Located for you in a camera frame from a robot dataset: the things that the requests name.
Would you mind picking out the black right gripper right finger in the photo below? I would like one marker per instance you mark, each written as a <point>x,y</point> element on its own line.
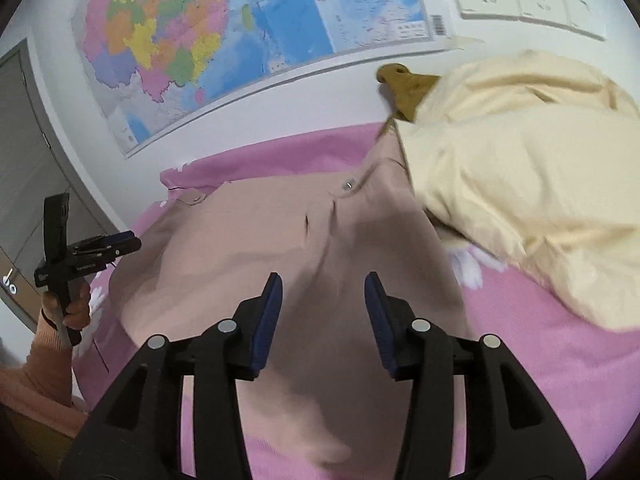
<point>511,430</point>

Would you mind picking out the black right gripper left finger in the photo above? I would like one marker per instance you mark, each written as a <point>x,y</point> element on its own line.
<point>134,432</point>

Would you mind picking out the dusty pink jacket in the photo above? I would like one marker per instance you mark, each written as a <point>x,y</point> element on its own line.
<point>324,396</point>

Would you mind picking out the left forearm orange sleeve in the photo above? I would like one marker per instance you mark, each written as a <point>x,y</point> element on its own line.
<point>42,388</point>

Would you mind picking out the person left hand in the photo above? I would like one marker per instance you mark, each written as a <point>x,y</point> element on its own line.
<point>77,313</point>

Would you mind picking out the pink floral bed sheet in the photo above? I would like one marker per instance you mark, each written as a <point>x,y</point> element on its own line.
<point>590,376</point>

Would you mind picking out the grey door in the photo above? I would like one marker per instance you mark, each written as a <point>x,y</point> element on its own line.
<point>33,166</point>

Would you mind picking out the cream yellow garment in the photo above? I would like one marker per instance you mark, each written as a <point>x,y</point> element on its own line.
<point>535,158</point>

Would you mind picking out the olive green garment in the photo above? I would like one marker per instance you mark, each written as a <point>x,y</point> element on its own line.
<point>403,89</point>

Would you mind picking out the colourful wall map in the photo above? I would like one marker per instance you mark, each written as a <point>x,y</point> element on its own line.
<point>153,65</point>

